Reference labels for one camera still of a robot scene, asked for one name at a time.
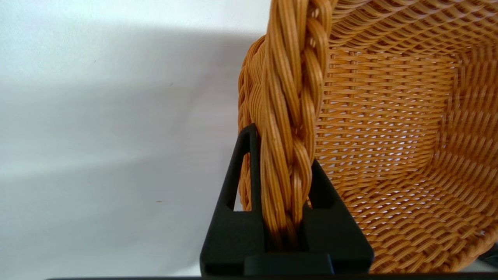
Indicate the orange woven wicker basket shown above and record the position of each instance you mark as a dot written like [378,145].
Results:
[389,136]

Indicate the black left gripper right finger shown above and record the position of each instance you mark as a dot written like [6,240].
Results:
[334,233]

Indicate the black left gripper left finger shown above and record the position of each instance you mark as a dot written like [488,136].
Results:
[229,237]

